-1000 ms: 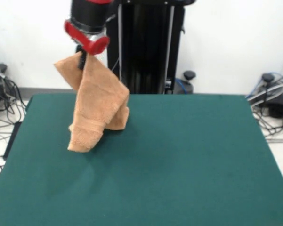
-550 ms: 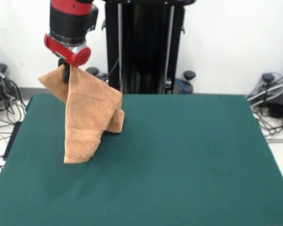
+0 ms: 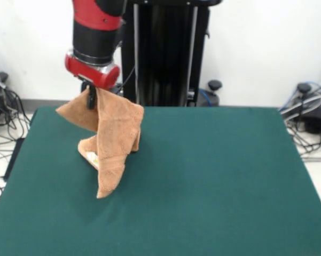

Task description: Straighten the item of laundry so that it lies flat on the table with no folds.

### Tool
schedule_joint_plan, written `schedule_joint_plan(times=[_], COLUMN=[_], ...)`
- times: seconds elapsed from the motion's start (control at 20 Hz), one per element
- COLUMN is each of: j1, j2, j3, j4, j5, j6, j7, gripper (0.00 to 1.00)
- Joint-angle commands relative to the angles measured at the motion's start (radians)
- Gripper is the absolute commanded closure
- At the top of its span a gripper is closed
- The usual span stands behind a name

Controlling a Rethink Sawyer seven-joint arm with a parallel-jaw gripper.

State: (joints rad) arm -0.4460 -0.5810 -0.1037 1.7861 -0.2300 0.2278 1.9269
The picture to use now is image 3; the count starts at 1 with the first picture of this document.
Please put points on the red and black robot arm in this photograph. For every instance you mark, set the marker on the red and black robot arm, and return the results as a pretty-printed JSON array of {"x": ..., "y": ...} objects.
[{"x": 96, "y": 34}]

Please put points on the grey floor stand base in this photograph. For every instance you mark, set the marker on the grey floor stand base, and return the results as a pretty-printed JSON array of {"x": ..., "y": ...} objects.
[{"x": 313, "y": 118}]

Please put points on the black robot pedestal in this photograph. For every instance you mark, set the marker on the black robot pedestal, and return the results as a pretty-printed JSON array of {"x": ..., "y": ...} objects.
[{"x": 163, "y": 53}]

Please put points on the tan terry towel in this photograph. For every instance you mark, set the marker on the tan terry towel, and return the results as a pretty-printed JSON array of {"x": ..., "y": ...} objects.
[{"x": 117, "y": 133}]

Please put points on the dark green table cloth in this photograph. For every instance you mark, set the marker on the dark green table cloth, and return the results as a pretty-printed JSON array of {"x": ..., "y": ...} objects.
[{"x": 229, "y": 160}]

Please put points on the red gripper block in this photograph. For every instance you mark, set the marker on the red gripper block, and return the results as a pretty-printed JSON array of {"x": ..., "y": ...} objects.
[{"x": 96, "y": 74}]

